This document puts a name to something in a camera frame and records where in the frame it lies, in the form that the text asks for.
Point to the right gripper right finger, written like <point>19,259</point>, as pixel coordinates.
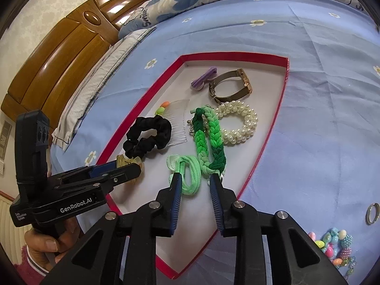
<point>237,219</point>

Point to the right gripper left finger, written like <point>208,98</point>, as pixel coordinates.
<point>156,219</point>

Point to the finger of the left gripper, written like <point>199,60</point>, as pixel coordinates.
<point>104,183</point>
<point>101,169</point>

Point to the yellow hair claw clip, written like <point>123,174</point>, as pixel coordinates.
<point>122,161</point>

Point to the black velvet scrunchie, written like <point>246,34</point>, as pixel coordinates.
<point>136,146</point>

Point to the person's left hand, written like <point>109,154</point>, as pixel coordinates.
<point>44,249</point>

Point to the pink sleeve cuff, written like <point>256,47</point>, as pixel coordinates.
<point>29,270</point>

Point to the green braided hair band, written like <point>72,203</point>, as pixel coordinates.
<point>210,146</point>

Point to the clear plastic hair comb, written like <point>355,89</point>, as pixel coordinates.
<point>175,114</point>

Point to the blue floral bed sheet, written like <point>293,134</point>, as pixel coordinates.
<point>314,69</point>

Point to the silver filigree hair clip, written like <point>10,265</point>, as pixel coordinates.
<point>200,126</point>

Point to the purple hair clip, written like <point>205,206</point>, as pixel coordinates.
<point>204,79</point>

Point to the wooden headboard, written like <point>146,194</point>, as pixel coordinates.
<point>61,61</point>

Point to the bronze mesh band watch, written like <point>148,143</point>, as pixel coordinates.
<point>230,86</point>

